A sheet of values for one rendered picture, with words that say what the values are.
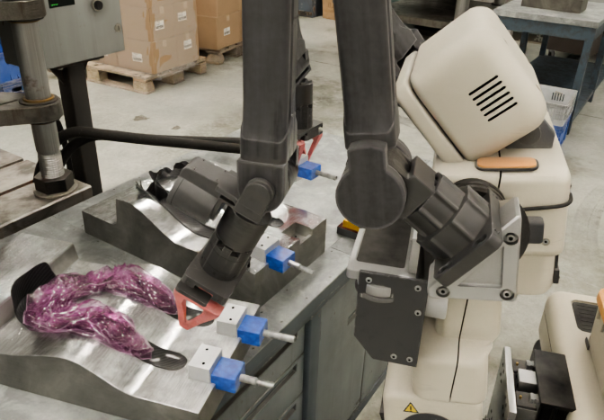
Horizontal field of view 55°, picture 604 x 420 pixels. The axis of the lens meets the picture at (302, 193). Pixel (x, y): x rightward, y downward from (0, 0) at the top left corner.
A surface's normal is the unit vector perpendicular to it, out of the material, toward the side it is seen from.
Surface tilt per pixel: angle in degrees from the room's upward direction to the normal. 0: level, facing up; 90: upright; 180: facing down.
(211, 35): 90
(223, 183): 26
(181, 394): 0
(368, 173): 90
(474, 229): 63
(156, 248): 90
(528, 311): 0
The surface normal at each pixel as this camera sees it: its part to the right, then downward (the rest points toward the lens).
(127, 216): -0.55, 0.37
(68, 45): 0.84, 0.28
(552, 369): 0.03, -0.88
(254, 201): -0.24, 0.44
